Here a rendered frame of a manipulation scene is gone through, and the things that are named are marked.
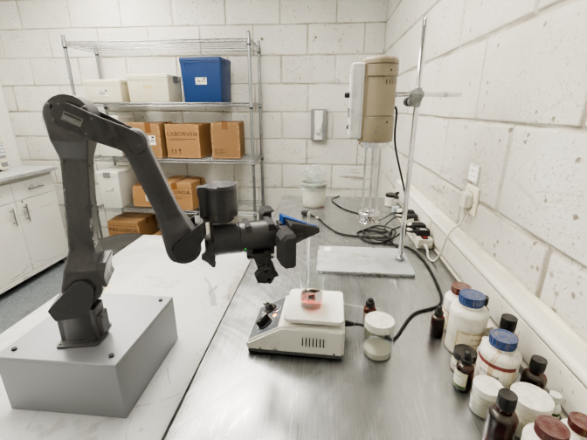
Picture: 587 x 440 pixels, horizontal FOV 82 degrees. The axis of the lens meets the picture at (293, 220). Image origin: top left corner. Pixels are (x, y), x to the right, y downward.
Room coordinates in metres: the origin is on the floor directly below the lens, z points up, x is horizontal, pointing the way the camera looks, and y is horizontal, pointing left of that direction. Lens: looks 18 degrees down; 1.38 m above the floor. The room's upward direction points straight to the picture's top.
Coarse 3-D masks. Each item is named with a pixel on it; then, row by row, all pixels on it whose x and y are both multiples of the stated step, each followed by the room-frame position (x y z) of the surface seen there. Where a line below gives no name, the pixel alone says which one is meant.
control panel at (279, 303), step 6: (276, 300) 0.69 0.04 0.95; (282, 300) 0.68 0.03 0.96; (264, 306) 0.70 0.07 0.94; (276, 306) 0.66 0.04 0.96; (282, 306) 0.65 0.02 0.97; (276, 312) 0.64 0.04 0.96; (258, 318) 0.65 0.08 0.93; (276, 318) 0.61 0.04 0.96; (270, 324) 0.60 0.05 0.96; (276, 324) 0.59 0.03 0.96; (252, 330) 0.61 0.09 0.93; (258, 330) 0.60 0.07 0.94; (264, 330) 0.59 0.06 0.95; (252, 336) 0.59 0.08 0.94
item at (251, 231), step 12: (264, 216) 0.65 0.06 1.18; (240, 228) 0.56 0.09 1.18; (252, 228) 0.57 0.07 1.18; (264, 228) 0.57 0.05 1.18; (252, 240) 0.56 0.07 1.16; (264, 240) 0.56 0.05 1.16; (276, 240) 0.54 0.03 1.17; (288, 240) 0.51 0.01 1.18; (240, 252) 0.57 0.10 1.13; (276, 252) 0.54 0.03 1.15; (288, 252) 0.51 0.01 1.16; (288, 264) 0.51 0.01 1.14
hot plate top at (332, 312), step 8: (296, 296) 0.66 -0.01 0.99; (328, 296) 0.66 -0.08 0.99; (336, 296) 0.66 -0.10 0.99; (288, 304) 0.63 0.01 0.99; (296, 304) 0.63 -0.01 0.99; (328, 304) 0.63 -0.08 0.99; (336, 304) 0.63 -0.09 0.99; (288, 312) 0.60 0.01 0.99; (296, 312) 0.60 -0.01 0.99; (304, 312) 0.60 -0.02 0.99; (320, 312) 0.60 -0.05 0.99; (328, 312) 0.60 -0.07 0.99; (336, 312) 0.60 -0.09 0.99; (288, 320) 0.57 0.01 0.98; (296, 320) 0.57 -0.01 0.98; (304, 320) 0.57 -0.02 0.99; (312, 320) 0.57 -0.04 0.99; (320, 320) 0.57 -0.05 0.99; (328, 320) 0.57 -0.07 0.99; (336, 320) 0.57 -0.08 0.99
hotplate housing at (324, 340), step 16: (256, 336) 0.58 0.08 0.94; (272, 336) 0.57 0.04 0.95; (288, 336) 0.57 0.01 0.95; (304, 336) 0.56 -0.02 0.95; (320, 336) 0.56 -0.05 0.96; (336, 336) 0.56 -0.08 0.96; (272, 352) 0.58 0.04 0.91; (288, 352) 0.57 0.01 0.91; (304, 352) 0.56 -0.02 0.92; (320, 352) 0.56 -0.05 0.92; (336, 352) 0.56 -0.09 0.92
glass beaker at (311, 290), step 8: (304, 272) 0.64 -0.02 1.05; (312, 272) 0.64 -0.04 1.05; (320, 272) 0.64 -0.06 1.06; (304, 280) 0.60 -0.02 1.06; (312, 280) 0.59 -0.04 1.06; (320, 280) 0.60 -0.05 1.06; (304, 288) 0.60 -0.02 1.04; (312, 288) 0.59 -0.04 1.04; (320, 288) 0.60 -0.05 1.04; (304, 296) 0.60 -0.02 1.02; (312, 296) 0.59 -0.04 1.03; (320, 296) 0.60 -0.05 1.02; (304, 304) 0.60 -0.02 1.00; (312, 304) 0.59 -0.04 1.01; (320, 304) 0.60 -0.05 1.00; (312, 312) 0.59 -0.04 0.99
